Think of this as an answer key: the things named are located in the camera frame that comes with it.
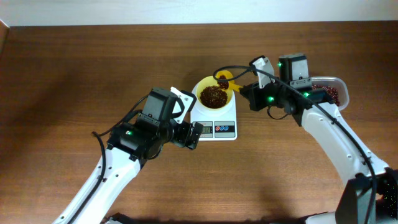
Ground yellow plastic measuring scoop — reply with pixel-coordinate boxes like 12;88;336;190
216;70;242;92

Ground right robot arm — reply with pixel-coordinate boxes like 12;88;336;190
239;54;397;223

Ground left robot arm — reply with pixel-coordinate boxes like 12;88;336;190
55;87;203;223

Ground white digital kitchen scale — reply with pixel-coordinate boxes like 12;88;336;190
190;84;238;141

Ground red beans in scoop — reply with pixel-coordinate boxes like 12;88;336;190
218;75;229;90

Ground red beans in bowl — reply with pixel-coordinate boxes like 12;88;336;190
200;86;228;109

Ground red adzuki beans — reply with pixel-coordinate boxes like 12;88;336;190
312;85;340;106

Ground clear plastic food container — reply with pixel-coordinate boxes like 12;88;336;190
312;77;349;111

